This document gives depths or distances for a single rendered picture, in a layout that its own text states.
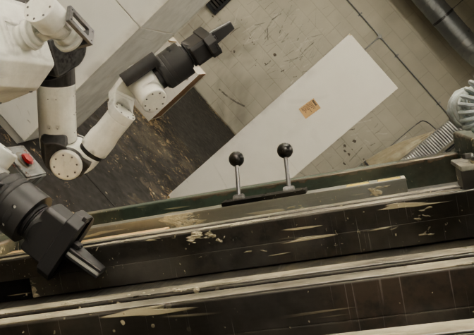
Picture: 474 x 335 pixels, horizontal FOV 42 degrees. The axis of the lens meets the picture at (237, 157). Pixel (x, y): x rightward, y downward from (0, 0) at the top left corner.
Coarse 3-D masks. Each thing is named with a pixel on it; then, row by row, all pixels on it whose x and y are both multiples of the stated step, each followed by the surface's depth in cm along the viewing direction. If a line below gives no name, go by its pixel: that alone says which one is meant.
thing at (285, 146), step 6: (282, 144) 146; (288, 144) 146; (282, 150) 145; (288, 150) 145; (282, 156) 145; (288, 156) 145; (288, 168) 144; (288, 174) 143; (288, 180) 143; (288, 186) 141; (294, 186) 142
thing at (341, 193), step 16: (400, 176) 138; (320, 192) 138; (336, 192) 137; (352, 192) 137; (368, 192) 136; (384, 192) 135; (400, 192) 135; (208, 208) 145; (224, 208) 143; (240, 208) 142; (256, 208) 141; (272, 208) 140; (288, 208) 140; (112, 224) 149; (128, 224) 148; (144, 224) 147; (160, 224) 146; (176, 224) 145; (192, 224) 145
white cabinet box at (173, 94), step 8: (168, 40) 633; (176, 40) 672; (160, 48) 630; (200, 72) 652; (184, 80) 632; (192, 80) 631; (168, 88) 635; (176, 88) 634; (184, 88) 634; (168, 96) 637; (176, 96) 647; (136, 104) 643; (168, 104) 653; (144, 112) 643; (152, 112) 642; (160, 112) 659
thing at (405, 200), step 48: (432, 192) 92; (96, 240) 105; (144, 240) 97; (192, 240) 96; (240, 240) 94; (288, 240) 93; (336, 240) 91; (384, 240) 90; (432, 240) 89; (0, 288) 103; (48, 288) 101; (96, 288) 100
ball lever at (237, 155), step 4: (232, 152) 148; (236, 152) 148; (240, 152) 148; (232, 156) 148; (236, 156) 147; (240, 156) 147; (232, 160) 147; (236, 160) 147; (240, 160) 147; (232, 164) 148; (236, 164) 148; (240, 164) 148; (236, 168) 147; (236, 172) 147; (236, 176) 146; (236, 180) 146; (236, 184) 146; (240, 184) 146; (236, 188) 145; (240, 188) 145; (240, 192) 145; (236, 196) 144; (240, 196) 143; (244, 196) 144
